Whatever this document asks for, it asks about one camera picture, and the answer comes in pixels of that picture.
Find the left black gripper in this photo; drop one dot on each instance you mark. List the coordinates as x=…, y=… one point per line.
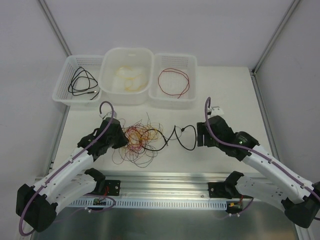
x=116, y=136

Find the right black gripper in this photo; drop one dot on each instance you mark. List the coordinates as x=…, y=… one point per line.
x=206, y=133

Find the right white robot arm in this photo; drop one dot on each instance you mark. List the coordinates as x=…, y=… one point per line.
x=294, y=195

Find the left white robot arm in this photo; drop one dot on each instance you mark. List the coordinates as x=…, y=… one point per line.
x=39, y=204

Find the left white perforated basket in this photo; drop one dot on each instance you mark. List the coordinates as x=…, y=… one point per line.
x=77, y=84

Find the white perforated basket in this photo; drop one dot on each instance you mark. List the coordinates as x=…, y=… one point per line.
x=174, y=81
x=77, y=84

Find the right white perforated basket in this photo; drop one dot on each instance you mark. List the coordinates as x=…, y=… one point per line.
x=174, y=81

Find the middle white plastic tub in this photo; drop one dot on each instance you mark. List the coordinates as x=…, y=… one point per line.
x=126, y=75

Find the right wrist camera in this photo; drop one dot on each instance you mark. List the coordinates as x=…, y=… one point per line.
x=215, y=111

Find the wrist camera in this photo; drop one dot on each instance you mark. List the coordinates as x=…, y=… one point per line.
x=215, y=111
x=110, y=114

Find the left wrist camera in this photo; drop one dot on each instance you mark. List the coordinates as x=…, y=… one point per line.
x=110, y=114

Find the white slotted cable duct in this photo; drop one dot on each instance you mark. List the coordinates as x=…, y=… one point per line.
x=130, y=203

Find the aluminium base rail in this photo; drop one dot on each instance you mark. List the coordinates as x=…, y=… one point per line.
x=132, y=184

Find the left aluminium frame post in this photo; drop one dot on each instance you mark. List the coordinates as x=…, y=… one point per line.
x=54, y=26

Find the aluminium frame post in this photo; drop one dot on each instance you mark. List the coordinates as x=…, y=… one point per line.
x=54, y=26
x=276, y=34

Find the right aluminium frame post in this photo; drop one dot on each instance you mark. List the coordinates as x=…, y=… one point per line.
x=276, y=34

